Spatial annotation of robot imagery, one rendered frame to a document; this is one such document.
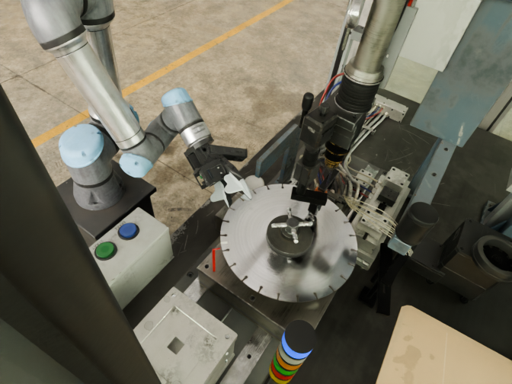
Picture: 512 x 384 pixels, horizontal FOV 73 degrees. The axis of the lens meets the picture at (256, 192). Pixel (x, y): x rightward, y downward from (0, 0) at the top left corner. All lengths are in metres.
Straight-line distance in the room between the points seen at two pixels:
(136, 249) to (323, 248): 0.45
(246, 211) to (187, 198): 1.27
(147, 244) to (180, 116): 0.34
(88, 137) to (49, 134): 1.68
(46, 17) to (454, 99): 0.78
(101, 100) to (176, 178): 1.41
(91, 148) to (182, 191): 1.18
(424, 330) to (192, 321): 0.61
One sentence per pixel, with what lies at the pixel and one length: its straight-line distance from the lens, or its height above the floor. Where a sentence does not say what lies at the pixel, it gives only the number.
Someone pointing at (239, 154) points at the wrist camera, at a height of 0.98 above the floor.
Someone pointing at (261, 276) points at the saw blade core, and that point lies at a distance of 0.78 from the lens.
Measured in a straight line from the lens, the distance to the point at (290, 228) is 0.80.
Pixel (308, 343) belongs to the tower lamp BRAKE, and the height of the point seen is 1.16.
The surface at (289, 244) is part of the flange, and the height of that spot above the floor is 0.96.
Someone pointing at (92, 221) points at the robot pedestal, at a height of 0.75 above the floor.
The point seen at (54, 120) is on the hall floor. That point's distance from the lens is 2.85.
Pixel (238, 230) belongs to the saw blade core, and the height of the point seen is 0.95.
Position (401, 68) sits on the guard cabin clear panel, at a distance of 1.84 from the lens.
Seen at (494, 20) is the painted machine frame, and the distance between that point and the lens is 0.70.
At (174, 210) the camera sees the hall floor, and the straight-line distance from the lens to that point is 2.08.
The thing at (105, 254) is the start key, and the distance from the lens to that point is 0.89.
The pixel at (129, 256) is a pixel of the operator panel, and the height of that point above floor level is 0.90.
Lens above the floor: 1.65
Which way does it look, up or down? 50 degrees down
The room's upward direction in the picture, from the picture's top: 8 degrees clockwise
